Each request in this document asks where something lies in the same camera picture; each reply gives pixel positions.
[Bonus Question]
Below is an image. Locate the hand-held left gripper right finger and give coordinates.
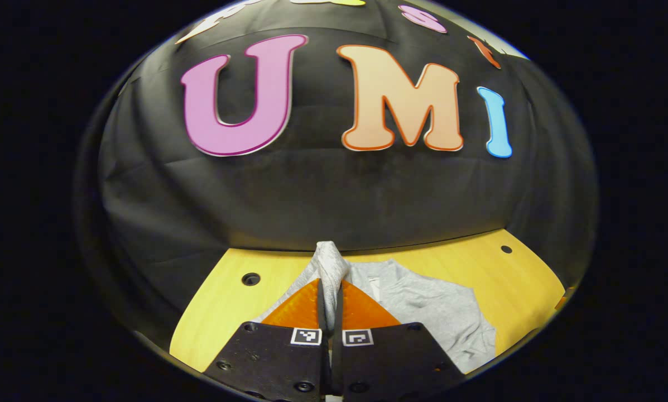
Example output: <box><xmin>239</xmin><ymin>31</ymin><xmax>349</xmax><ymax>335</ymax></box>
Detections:
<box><xmin>334</xmin><ymin>279</ymin><xmax>468</xmax><ymax>400</ymax></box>

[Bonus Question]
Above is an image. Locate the grey sweatshirt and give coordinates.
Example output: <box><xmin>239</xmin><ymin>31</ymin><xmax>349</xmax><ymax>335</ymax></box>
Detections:
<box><xmin>253</xmin><ymin>241</ymin><xmax>498</xmax><ymax>375</ymax></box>

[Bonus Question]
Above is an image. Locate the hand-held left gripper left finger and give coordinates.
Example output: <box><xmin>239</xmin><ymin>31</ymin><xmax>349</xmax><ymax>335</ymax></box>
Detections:
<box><xmin>203</xmin><ymin>278</ymin><xmax>332</xmax><ymax>402</ymax></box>

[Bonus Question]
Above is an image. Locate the black backdrop cloth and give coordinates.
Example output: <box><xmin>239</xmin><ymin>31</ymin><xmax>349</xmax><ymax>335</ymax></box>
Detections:
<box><xmin>77</xmin><ymin>0</ymin><xmax>599</xmax><ymax>348</ymax></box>

